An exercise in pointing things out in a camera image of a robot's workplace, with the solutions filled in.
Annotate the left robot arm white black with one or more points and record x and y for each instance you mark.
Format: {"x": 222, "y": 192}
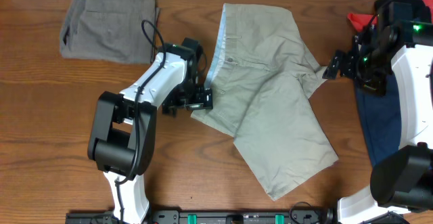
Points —
{"x": 123, "y": 133}

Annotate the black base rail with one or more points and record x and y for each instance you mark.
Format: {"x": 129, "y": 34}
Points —
{"x": 298, "y": 215}

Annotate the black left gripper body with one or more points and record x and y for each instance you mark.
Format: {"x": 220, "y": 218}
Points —
{"x": 195, "y": 97}

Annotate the light khaki shorts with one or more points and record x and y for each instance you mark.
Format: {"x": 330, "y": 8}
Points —
{"x": 262, "y": 76}

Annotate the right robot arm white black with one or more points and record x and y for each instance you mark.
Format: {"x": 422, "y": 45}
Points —
{"x": 390, "y": 63}

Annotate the navy blue garment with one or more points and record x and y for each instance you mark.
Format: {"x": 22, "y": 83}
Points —
{"x": 380, "y": 119}

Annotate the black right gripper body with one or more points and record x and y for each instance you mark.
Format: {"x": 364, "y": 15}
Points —
{"x": 370, "y": 70}

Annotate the folded dark grey shorts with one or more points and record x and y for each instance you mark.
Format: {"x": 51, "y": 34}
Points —
{"x": 109, "y": 30}

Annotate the red garment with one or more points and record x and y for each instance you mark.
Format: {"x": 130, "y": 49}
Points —
{"x": 360, "y": 19}

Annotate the black garment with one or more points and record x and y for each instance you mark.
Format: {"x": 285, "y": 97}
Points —
{"x": 404, "y": 13}

